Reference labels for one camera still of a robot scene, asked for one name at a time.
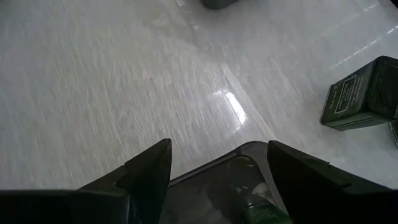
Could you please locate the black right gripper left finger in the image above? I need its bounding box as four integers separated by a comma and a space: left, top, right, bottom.
79, 138, 174, 224

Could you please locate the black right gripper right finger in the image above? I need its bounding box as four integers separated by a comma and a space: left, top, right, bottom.
267, 139, 352, 224

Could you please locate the black pepper green tin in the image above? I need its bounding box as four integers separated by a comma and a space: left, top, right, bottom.
319, 55, 398, 131

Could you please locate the grey translucent plastic bin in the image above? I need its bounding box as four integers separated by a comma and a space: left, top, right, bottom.
160, 140, 292, 224
200, 0, 240, 10

